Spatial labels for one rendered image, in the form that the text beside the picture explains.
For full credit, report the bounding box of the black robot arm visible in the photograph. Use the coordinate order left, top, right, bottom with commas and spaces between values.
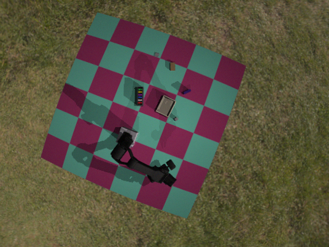
111, 132, 176, 187

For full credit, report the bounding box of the beige rectangular tray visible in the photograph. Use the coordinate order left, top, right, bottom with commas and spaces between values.
156, 95, 176, 117

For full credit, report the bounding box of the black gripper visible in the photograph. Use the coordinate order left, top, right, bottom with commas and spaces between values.
147, 159, 176, 182

